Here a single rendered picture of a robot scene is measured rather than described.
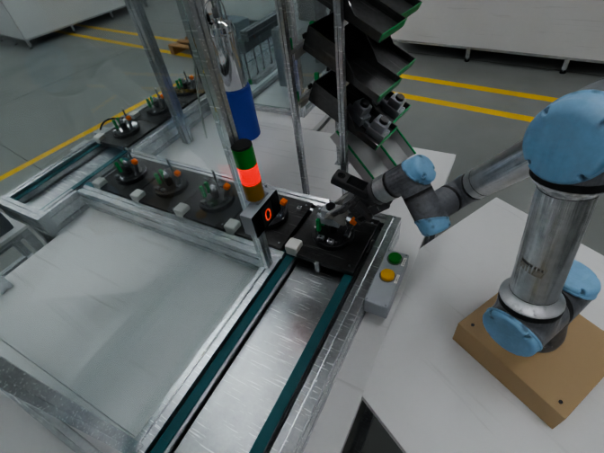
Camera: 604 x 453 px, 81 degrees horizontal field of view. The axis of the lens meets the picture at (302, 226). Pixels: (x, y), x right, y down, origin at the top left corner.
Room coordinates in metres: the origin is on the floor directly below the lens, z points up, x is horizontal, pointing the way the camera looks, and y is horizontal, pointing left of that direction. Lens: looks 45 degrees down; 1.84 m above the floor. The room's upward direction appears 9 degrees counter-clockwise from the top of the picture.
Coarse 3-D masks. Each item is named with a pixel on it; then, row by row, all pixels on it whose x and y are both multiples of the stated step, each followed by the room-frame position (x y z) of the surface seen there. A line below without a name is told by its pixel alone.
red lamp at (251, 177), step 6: (252, 168) 0.70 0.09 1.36; (258, 168) 0.72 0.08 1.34; (240, 174) 0.70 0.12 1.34; (246, 174) 0.69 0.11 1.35; (252, 174) 0.70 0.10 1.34; (258, 174) 0.71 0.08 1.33; (246, 180) 0.69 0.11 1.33; (252, 180) 0.69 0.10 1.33; (258, 180) 0.70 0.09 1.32; (246, 186) 0.70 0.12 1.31
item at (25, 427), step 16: (0, 400) 0.48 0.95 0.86; (0, 416) 0.43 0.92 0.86; (16, 416) 0.42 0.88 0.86; (0, 432) 0.39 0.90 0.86; (16, 432) 0.38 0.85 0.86; (32, 432) 0.37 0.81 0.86; (48, 432) 0.37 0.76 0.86; (80, 432) 0.35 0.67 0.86; (0, 448) 0.35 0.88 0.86; (16, 448) 0.34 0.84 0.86; (32, 448) 0.33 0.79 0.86; (48, 448) 0.33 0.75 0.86; (64, 448) 0.32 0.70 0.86; (112, 448) 0.30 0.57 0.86
